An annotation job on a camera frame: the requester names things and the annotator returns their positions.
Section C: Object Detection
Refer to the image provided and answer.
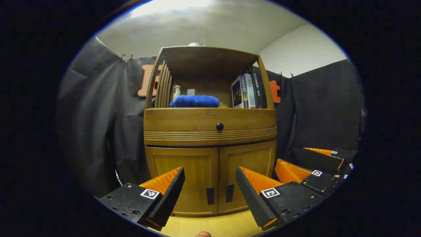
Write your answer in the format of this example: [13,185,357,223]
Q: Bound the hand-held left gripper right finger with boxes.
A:
[235,166,327,231]

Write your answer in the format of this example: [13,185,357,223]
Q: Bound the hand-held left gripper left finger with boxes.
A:
[98,167,186,231]

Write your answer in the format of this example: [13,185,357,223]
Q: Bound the wooden shoe cabinet door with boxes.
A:
[218,141,277,214]
[146,146,220,216]

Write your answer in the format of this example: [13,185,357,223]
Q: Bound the wooden double-door shoe cabinet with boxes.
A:
[143,45,278,216]

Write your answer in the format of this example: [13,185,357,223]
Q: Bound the wooden cabinet drawer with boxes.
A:
[144,109,278,143]

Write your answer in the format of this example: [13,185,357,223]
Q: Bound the black spine book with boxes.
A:
[251,66,268,109]

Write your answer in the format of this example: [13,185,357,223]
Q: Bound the blue folded towel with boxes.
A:
[170,95,220,108]

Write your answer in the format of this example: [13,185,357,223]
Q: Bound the pale spine book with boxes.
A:
[244,73,257,108]

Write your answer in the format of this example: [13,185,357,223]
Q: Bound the book with picture cover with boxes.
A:
[231,75,249,109]

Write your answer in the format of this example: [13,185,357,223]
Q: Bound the black backdrop cloth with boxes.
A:
[56,36,365,198]

